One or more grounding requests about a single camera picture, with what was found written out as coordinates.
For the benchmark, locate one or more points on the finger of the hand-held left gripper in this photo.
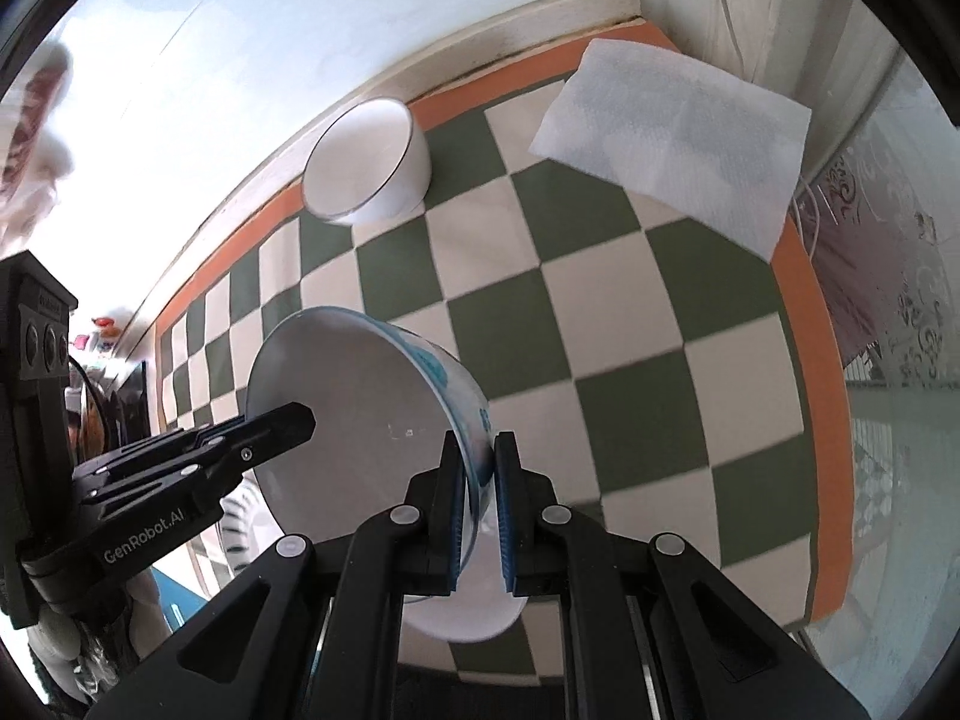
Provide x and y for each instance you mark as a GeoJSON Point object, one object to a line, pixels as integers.
{"type": "Point", "coordinates": [225, 446]}

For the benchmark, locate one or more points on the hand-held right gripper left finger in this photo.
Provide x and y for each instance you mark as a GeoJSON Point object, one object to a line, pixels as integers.
{"type": "Point", "coordinates": [450, 517]}

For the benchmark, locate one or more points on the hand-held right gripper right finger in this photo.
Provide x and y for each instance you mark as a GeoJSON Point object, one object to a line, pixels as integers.
{"type": "Point", "coordinates": [508, 517]}

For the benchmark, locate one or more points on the white plate with black stripes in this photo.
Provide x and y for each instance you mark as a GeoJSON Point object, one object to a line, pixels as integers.
{"type": "Point", "coordinates": [240, 532]}

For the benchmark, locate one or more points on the small white patterned bowl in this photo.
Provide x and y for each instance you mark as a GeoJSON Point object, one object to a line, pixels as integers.
{"type": "Point", "coordinates": [480, 615]}

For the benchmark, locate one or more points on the white bowl with blue pattern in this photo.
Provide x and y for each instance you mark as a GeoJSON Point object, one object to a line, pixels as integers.
{"type": "Point", "coordinates": [360, 405]}

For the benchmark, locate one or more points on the green checkered cloth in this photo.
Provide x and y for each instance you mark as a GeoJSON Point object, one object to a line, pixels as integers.
{"type": "Point", "coordinates": [600, 300]}

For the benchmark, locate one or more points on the plastic bag with red contents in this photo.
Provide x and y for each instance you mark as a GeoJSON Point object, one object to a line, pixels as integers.
{"type": "Point", "coordinates": [37, 112]}

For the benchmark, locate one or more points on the plain white bowl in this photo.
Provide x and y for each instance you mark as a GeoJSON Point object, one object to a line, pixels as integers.
{"type": "Point", "coordinates": [367, 157]}

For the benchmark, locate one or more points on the white paper towel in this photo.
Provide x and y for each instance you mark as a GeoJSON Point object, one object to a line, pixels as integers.
{"type": "Point", "coordinates": [675, 135]}

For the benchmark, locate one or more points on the frosted glass door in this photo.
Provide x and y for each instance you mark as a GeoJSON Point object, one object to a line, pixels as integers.
{"type": "Point", "coordinates": [900, 315]}

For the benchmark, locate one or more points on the colourful wall stickers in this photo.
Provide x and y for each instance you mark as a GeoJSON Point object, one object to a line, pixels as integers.
{"type": "Point", "coordinates": [105, 326]}

